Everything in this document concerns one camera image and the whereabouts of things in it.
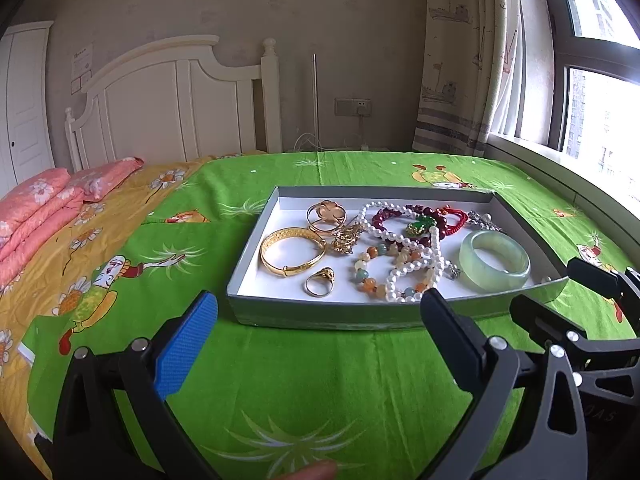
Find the wide gold bangle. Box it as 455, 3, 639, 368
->
259, 227, 328, 278

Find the gold flower bangle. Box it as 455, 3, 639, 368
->
306, 200, 348, 235

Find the white wooden headboard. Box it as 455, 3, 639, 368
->
64, 35, 283, 173

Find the thin silver chain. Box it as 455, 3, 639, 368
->
467, 210, 503, 233

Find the white cable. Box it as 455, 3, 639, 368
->
292, 115, 371, 153

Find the pale green jade bangle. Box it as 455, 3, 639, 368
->
459, 230, 532, 293

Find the pink floral pillow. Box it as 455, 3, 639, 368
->
70, 156, 146, 203

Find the white wardrobe door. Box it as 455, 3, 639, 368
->
0, 21, 55, 201

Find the white metal pole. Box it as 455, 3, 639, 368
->
311, 53, 321, 151

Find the red braided cord bracelet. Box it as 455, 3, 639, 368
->
434, 205, 469, 237

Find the grey cardboard box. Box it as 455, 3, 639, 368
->
226, 185, 571, 332

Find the pink floral folded quilt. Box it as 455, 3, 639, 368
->
0, 167, 86, 288

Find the green cartoon printed sheet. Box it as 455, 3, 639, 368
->
25, 152, 640, 480

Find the grey wall socket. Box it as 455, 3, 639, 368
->
334, 97, 372, 117

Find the gold pendant chain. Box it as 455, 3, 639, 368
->
332, 217, 366, 256

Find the yellow floral quilt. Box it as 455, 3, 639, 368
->
0, 152, 266, 480

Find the dark red bead bracelet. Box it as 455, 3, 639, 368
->
371, 204, 451, 248

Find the multicolour stone bead bracelet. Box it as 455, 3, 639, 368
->
352, 240, 441, 301

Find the white wall notice paper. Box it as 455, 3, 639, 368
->
70, 44, 94, 96

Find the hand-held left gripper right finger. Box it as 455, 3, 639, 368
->
420, 287, 590, 480

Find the person's left hand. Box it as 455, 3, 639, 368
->
272, 461, 341, 480

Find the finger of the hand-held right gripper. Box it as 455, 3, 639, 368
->
509, 294, 640, 373
566, 257, 640, 336

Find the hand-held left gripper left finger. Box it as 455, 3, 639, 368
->
52, 289, 219, 480

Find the white pearl necklace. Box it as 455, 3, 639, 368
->
357, 201, 448, 303

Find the small gold ring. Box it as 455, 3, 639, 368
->
304, 266, 336, 297

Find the beige printed curtain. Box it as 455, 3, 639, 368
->
412, 0, 523, 157

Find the dark framed window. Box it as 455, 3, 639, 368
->
487, 0, 640, 221

